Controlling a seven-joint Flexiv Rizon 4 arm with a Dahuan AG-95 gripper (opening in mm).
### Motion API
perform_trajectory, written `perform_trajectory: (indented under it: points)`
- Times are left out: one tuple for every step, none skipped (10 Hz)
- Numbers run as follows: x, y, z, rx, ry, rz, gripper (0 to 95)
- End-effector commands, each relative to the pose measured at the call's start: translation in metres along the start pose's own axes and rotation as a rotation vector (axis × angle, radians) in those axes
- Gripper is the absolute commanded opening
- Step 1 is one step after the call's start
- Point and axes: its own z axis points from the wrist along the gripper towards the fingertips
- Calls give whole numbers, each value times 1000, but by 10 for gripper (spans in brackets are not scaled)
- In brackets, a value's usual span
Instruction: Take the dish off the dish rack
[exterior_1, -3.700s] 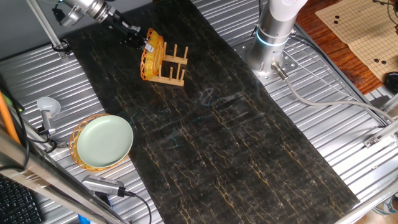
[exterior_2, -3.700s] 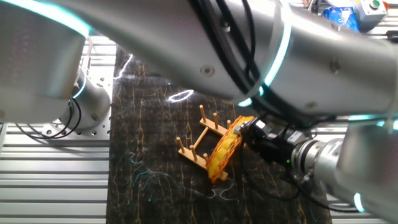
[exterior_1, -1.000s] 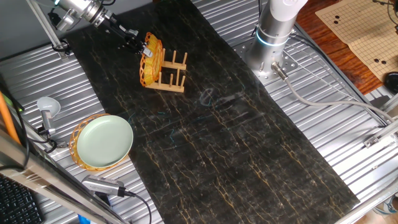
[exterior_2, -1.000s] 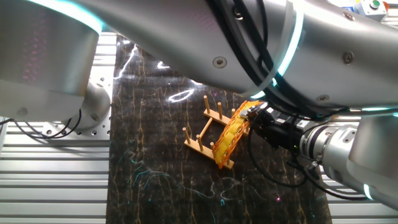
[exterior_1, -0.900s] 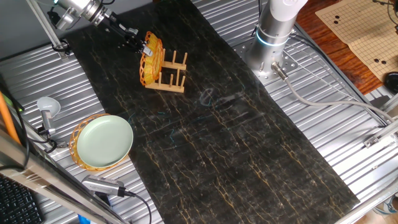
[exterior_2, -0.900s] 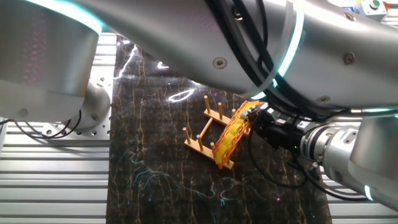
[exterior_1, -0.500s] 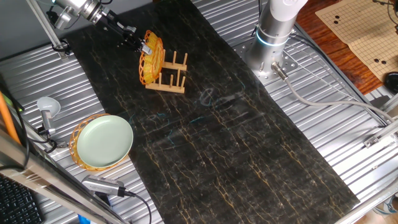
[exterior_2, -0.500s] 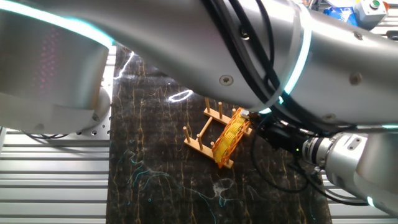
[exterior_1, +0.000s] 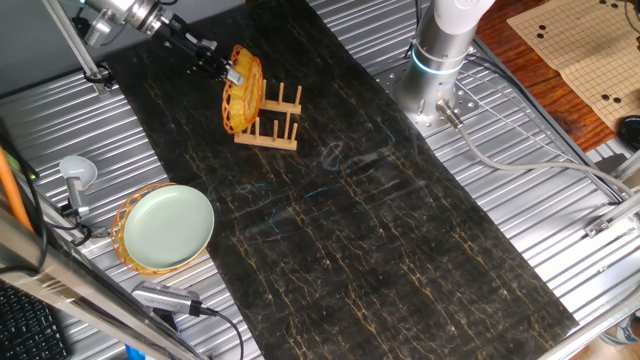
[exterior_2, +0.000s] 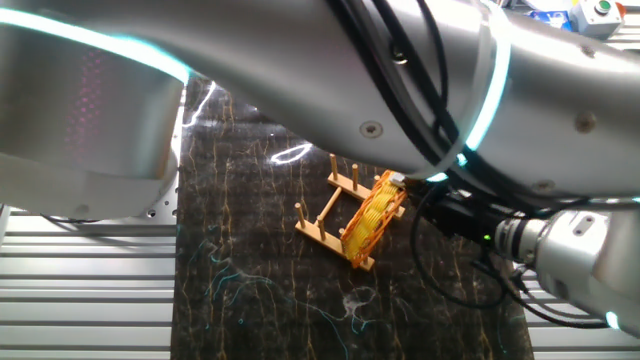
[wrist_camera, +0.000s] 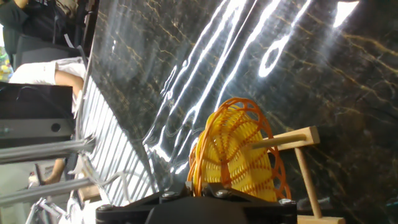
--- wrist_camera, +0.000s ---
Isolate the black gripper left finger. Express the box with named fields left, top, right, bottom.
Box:
left=136, top=182, right=193, bottom=207

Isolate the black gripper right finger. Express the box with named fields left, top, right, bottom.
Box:
left=201, top=182, right=280, bottom=207

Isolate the yellow orange woven basket dish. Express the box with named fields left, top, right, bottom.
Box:
left=187, top=97, right=292, bottom=202

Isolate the wooden peg dish rack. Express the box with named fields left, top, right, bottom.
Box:
left=250, top=125, right=346, bottom=224

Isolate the black marble pattern mat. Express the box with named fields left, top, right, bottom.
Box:
left=88, top=0, right=398, bottom=224

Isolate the black box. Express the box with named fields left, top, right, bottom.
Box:
left=0, top=81, right=76, bottom=149

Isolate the seated person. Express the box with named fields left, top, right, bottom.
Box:
left=0, top=0, right=90, bottom=187

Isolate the aluminium frame rail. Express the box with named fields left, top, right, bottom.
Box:
left=0, top=177, right=95, bottom=208
left=0, top=138, right=96, bottom=165

